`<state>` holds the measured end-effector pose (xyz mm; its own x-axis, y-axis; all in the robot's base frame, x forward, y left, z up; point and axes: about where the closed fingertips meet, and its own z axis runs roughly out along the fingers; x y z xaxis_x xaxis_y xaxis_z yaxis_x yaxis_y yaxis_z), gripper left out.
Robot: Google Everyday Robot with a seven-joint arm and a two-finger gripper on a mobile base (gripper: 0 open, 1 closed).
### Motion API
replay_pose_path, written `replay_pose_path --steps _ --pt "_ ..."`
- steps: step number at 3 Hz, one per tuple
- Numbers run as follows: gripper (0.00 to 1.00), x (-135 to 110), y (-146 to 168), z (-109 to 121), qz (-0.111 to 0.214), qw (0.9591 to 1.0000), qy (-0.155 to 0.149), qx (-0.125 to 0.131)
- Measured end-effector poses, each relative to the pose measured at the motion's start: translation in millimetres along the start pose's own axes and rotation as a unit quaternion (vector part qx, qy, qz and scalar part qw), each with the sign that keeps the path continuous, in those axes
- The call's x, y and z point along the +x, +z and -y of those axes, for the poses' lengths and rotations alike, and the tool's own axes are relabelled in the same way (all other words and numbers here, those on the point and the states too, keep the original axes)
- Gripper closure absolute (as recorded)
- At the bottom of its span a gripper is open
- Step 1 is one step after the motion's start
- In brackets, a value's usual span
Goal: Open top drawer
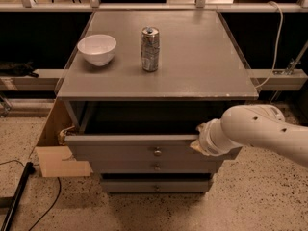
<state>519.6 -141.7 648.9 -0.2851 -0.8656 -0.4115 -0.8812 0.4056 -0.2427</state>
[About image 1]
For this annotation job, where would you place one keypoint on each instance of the black bar on floor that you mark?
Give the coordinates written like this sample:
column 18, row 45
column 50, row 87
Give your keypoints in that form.
column 11, row 203

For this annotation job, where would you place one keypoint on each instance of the black object on ledge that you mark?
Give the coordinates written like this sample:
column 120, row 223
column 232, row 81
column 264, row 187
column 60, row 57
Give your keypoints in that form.
column 17, row 69

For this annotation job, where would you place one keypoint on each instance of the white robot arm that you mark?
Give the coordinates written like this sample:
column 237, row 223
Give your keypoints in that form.
column 262, row 126

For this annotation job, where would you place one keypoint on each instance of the crumpled brown object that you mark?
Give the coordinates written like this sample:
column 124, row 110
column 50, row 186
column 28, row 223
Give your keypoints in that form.
column 62, row 134

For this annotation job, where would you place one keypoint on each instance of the grey bottom drawer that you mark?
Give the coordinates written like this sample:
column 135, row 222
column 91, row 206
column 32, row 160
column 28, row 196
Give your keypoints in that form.
column 156, row 186

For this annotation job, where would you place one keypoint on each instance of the white ceramic bowl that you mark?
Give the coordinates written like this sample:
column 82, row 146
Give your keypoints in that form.
column 97, row 49

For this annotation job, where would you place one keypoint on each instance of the silver drink can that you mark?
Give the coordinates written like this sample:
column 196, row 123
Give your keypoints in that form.
column 150, row 48

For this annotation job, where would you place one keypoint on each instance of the grey drawer cabinet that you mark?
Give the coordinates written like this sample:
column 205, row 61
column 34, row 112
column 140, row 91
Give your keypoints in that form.
column 199, row 76

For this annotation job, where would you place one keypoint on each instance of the metal diagonal brace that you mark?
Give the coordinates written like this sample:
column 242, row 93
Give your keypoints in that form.
column 289, row 70

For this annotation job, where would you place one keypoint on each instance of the wooden side box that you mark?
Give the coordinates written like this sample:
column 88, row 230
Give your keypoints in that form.
column 57, row 160

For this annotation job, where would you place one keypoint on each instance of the grey middle drawer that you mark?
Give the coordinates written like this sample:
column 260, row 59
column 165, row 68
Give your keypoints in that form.
column 155, row 166

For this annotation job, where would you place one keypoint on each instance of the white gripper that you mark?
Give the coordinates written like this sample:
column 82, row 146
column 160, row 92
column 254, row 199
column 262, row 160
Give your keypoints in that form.
column 206, row 140

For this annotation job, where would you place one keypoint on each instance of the grey drawer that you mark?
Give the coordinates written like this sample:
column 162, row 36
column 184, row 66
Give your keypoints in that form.
column 133, row 147
column 156, row 186
column 155, row 166

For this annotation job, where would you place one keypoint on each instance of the metal frame rail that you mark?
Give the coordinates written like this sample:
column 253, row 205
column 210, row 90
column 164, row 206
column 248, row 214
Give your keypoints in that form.
column 95, row 5

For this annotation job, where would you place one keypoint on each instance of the grey top drawer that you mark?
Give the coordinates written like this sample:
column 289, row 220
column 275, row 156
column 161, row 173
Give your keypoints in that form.
column 133, row 147

